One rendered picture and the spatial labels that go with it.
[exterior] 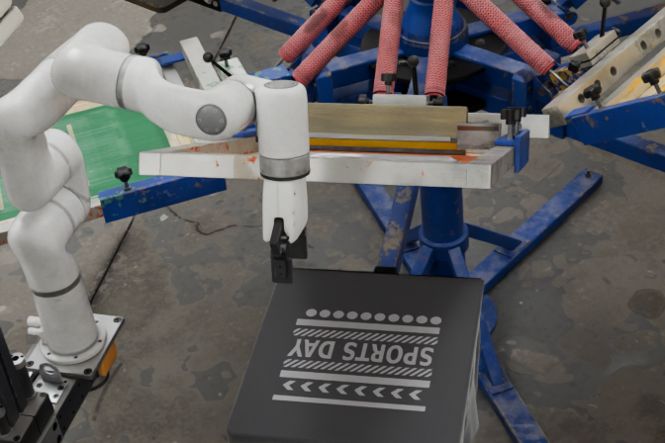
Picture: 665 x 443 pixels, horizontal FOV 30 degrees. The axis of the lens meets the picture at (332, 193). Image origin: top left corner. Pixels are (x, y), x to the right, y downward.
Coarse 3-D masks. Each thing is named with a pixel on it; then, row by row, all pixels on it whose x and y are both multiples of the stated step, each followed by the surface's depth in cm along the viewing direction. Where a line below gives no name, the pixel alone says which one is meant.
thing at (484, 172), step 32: (160, 160) 205; (192, 160) 204; (224, 160) 203; (256, 160) 202; (320, 160) 200; (352, 160) 198; (384, 160) 198; (416, 160) 199; (480, 160) 202; (512, 160) 236
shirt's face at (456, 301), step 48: (288, 288) 268; (336, 288) 266; (384, 288) 265; (432, 288) 263; (288, 336) 256; (432, 384) 241; (288, 432) 235; (336, 432) 234; (384, 432) 232; (432, 432) 231
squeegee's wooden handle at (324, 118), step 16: (320, 112) 259; (336, 112) 259; (352, 112) 258; (368, 112) 257; (384, 112) 256; (400, 112) 256; (416, 112) 255; (432, 112) 254; (448, 112) 254; (464, 112) 253; (320, 128) 259; (336, 128) 258; (352, 128) 258; (368, 128) 257; (384, 128) 256; (400, 128) 256; (416, 128) 255; (432, 128) 254; (448, 128) 253
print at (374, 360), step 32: (320, 320) 259; (352, 320) 258; (384, 320) 257; (416, 320) 256; (288, 352) 252; (320, 352) 251; (352, 352) 250; (384, 352) 249; (416, 352) 248; (288, 384) 245; (320, 384) 244; (352, 384) 243; (384, 384) 242; (416, 384) 242
